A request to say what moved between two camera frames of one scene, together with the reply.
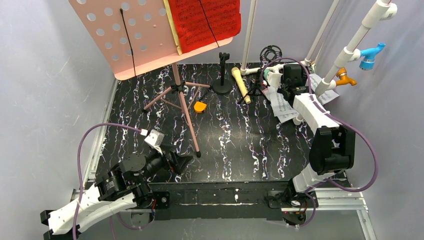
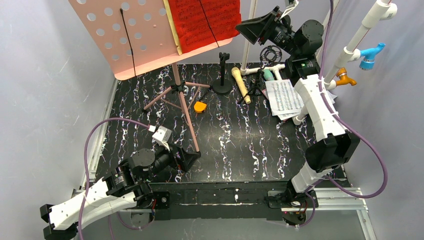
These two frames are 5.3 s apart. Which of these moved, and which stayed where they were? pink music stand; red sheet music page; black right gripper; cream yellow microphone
Moved: black right gripper
Stayed: pink music stand; cream yellow microphone; red sheet music page
